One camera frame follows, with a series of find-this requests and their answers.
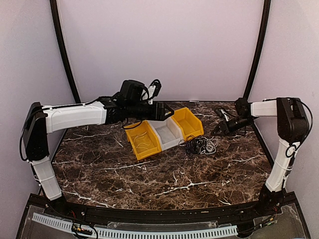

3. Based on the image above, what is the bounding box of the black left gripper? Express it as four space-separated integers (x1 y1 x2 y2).
127 101 174 120

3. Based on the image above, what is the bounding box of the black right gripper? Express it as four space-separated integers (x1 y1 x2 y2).
211 115 253 135

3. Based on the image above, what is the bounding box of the white cable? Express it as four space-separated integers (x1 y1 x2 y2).
199 136 220 155
133 133 153 153

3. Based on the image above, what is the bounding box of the black cable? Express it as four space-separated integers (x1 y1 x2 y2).
179 135 209 154

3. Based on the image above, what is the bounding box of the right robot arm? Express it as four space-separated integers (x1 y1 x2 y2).
211 97 313 216

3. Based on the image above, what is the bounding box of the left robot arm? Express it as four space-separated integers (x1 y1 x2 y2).
19 79 174 217

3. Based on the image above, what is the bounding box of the white plastic bin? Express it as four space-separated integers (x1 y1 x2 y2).
148 118 183 151

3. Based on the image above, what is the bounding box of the right yellow plastic bin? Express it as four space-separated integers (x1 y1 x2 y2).
171 108 204 140

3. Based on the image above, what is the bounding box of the yellow plastic bin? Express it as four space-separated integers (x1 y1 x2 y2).
171 108 204 140
125 120 162 161

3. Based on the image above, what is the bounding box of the left yellow plastic bin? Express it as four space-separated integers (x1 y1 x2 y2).
125 120 162 161

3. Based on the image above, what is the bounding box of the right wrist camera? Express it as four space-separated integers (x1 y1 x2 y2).
214 108 236 122

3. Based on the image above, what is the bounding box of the black front rail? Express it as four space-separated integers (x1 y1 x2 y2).
38 198 282 225

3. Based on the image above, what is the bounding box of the white slotted cable duct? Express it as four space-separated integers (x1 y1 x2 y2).
32 213 238 239

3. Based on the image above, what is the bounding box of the right black frame post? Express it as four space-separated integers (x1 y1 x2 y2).
243 0 271 99

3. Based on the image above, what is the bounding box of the black frame post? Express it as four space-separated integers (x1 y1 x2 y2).
49 0 81 103
243 0 271 99

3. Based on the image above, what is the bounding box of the left black frame post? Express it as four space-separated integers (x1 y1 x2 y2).
49 0 81 103

